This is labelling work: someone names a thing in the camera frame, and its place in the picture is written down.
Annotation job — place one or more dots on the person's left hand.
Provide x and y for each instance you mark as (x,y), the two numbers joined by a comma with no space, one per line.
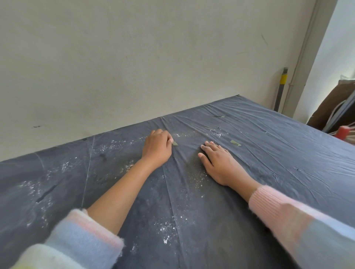
(156,148)

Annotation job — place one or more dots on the person's right hand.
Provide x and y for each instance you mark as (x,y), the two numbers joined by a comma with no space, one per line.
(222,165)

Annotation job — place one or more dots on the person's right forearm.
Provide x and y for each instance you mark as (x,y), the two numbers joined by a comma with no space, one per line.
(299,221)

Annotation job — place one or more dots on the person's left forearm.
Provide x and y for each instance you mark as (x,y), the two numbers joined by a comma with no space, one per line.
(111,205)

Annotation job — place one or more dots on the dark grey covered table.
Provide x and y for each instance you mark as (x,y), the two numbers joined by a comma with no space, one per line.
(277,166)

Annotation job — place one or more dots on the grey pole yellow band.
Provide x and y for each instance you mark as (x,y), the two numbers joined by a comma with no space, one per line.
(281,88)

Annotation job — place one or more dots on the brown cardboard box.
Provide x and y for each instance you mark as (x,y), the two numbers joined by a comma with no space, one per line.
(327,110)

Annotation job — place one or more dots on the red capped item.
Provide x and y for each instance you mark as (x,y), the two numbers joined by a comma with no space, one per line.
(342,132)

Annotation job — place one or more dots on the grey wall pipe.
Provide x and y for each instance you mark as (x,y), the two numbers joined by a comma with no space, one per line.
(301,55)

